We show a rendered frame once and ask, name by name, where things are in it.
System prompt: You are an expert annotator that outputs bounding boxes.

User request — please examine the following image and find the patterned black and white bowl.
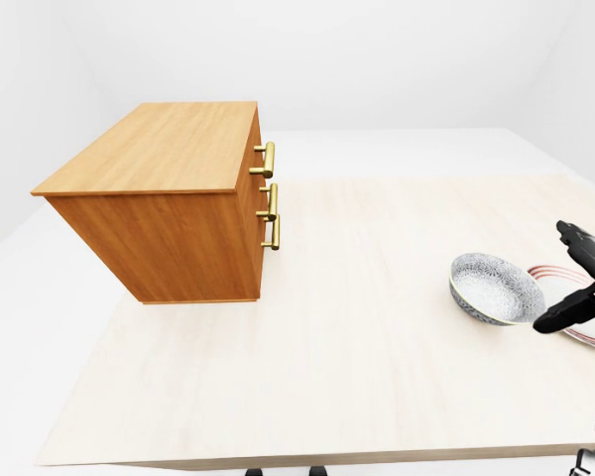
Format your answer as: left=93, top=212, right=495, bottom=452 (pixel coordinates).
left=448, top=252, right=547, bottom=327

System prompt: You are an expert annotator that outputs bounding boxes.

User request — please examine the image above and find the white plate with red rings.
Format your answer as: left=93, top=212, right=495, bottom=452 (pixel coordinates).
left=526, top=264, right=595, bottom=351

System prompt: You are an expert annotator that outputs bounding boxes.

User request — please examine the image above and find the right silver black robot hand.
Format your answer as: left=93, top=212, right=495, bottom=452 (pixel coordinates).
left=532, top=219, right=595, bottom=335

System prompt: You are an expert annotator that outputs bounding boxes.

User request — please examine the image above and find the low wooden drawer front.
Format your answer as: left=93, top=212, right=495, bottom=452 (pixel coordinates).
left=251, top=228, right=265, bottom=300

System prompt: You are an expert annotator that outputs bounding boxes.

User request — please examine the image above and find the middle wooden drawer front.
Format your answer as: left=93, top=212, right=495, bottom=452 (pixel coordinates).
left=245, top=183, right=264, bottom=238

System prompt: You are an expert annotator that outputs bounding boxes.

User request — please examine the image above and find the wooden cabinet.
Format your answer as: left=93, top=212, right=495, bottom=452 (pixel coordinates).
left=30, top=101, right=265, bottom=305

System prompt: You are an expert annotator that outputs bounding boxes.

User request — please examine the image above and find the large wooden drawer front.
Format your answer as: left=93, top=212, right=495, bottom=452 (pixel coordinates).
left=238, top=107, right=264, bottom=195

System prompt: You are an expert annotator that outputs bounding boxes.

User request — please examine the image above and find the long brass drawer handle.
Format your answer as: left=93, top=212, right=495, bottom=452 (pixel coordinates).
left=248, top=141, right=277, bottom=179

